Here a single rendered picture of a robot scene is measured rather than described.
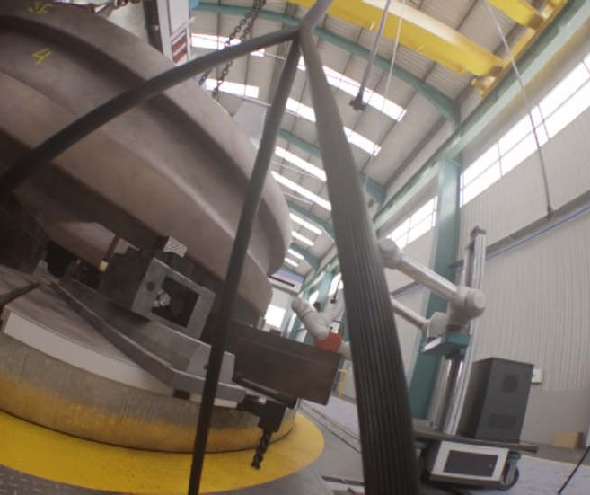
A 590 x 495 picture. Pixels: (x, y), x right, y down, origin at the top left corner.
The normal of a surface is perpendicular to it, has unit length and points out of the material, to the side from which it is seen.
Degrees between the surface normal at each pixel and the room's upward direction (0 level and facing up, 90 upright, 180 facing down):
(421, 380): 90
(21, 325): 90
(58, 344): 90
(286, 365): 90
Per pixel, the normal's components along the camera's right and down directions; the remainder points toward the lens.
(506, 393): -0.15, -0.43
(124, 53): 0.62, -0.11
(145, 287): 0.80, 0.03
